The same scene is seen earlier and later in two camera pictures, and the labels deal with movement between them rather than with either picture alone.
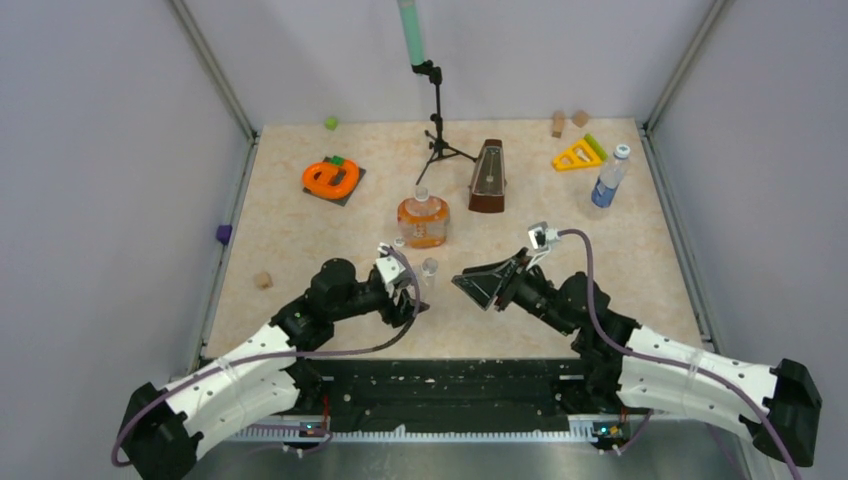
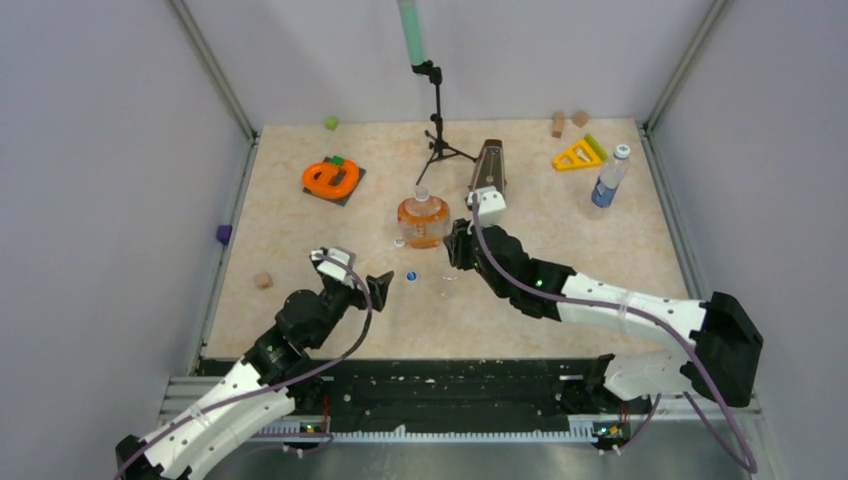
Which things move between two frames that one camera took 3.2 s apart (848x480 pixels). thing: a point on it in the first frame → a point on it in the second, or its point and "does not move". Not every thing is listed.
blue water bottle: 610,176 does not move
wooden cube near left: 263,280 does not move
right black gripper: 502,279 → 458,242
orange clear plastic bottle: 423,221 does not move
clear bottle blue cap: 430,266 → 449,283
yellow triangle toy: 580,156 does not move
